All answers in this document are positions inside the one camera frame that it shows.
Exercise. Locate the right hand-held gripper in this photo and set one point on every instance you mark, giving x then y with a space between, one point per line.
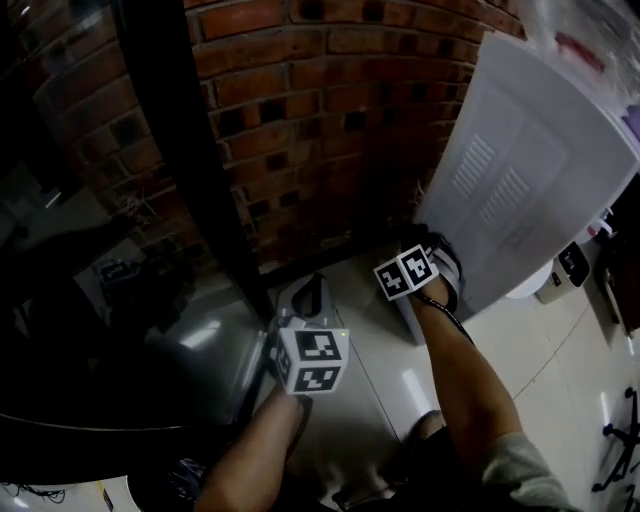
405 272

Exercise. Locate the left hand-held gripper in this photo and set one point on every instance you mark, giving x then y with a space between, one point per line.
310 360

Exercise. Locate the white water dispenser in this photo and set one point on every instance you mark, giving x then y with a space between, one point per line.
525 175

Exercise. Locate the person's left forearm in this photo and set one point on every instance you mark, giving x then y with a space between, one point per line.
250 460

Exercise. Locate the person's right forearm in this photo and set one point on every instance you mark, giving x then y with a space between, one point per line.
465 380

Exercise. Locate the plastic wrapped water bottle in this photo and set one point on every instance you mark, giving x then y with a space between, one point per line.
580 40

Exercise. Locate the white square trash bin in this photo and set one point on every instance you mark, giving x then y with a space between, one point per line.
560 280

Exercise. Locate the person's black shorts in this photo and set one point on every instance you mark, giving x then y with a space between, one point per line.
450 475

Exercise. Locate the black framed glass door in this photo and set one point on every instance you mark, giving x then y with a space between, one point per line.
125 175

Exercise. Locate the person's grey shirt sleeve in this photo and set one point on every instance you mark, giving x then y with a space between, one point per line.
525 475

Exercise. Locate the black office chair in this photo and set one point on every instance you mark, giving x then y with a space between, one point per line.
610 430

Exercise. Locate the yellow black floor tape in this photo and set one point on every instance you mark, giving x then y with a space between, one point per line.
106 500

